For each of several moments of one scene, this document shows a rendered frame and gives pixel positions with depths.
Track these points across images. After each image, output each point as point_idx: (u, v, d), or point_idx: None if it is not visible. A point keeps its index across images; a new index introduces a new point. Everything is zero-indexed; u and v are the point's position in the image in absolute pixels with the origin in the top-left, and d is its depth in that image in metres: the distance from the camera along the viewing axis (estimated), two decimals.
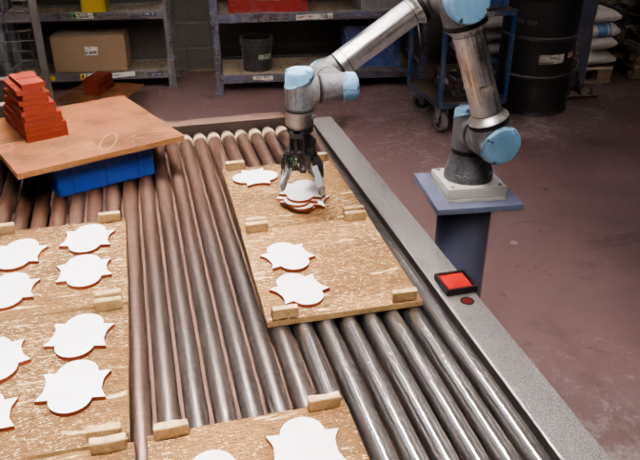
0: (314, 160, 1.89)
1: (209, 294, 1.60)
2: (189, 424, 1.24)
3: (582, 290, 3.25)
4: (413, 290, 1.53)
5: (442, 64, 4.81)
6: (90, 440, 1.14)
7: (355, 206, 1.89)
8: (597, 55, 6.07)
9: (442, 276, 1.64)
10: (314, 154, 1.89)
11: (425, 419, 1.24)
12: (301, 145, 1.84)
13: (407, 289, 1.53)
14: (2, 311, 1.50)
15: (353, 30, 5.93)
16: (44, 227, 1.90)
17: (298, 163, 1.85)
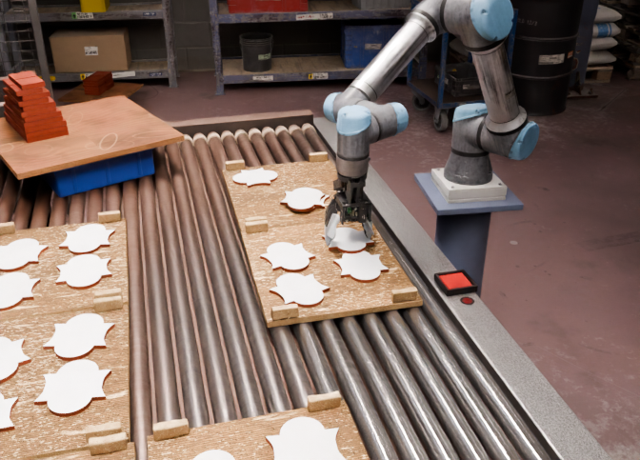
0: None
1: (209, 294, 1.60)
2: (189, 424, 1.24)
3: (582, 290, 3.25)
4: (413, 290, 1.53)
5: (442, 64, 4.81)
6: (90, 440, 1.14)
7: None
8: (597, 55, 6.07)
9: (442, 276, 1.64)
10: None
11: (425, 419, 1.24)
12: (358, 192, 1.64)
13: (407, 289, 1.53)
14: (2, 311, 1.50)
15: (353, 30, 5.93)
16: (44, 227, 1.90)
17: (356, 212, 1.65)
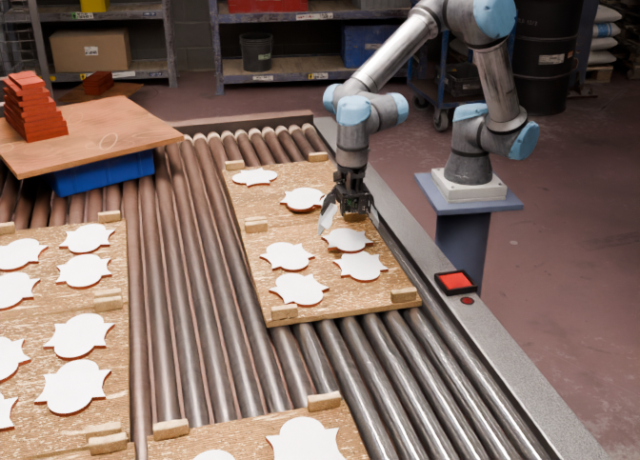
0: None
1: (209, 294, 1.60)
2: (189, 424, 1.24)
3: (582, 290, 3.25)
4: (412, 290, 1.53)
5: (442, 64, 4.81)
6: (90, 440, 1.14)
7: None
8: (597, 55, 6.07)
9: (442, 276, 1.64)
10: None
11: (424, 419, 1.24)
12: (358, 184, 1.63)
13: (406, 289, 1.53)
14: (2, 311, 1.50)
15: (353, 30, 5.93)
16: (44, 227, 1.90)
17: (356, 204, 1.64)
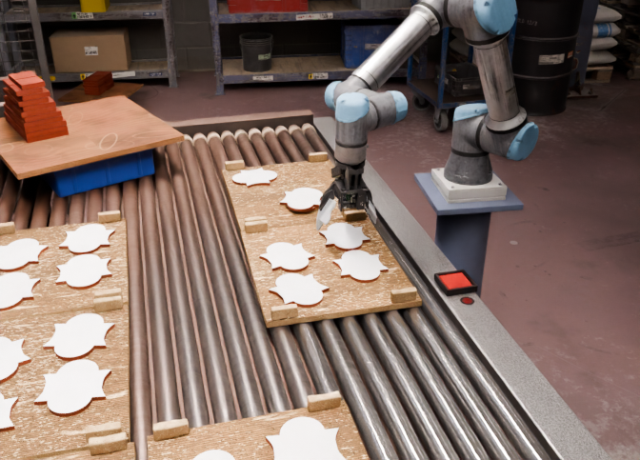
0: None
1: (209, 294, 1.60)
2: (189, 424, 1.24)
3: (582, 290, 3.25)
4: (412, 290, 1.53)
5: (442, 64, 4.81)
6: (90, 440, 1.14)
7: None
8: (597, 55, 6.07)
9: (442, 276, 1.64)
10: None
11: (424, 419, 1.24)
12: (356, 179, 1.65)
13: (406, 289, 1.53)
14: (2, 311, 1.50)
15: (353, 30, 5.93)
16: (44, 227, 1.90)
17: (354, 199, 1.67)
